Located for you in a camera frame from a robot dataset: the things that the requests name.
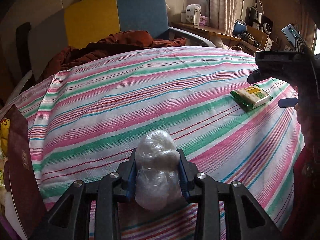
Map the right hand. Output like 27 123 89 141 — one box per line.
295 103 319 150

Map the gold storage box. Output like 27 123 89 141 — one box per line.
1 118 15 239

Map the rust orange jacket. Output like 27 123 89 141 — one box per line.
37 30 187 83

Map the wooden side desk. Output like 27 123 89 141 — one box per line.
171 22 261 54

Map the white product box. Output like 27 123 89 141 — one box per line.
185 4 201 26

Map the white plastic bundle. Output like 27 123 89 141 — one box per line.
135 129 182 211

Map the beige curtain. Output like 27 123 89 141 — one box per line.
208 0 242 35

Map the pink small box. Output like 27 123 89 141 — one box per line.
199 15 209 26

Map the blue round bag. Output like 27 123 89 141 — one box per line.
232 19 247 36

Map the striped bed sheet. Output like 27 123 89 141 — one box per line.
1 47 304 229

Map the cracker packet green yellow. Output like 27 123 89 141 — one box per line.
230 85 273 111

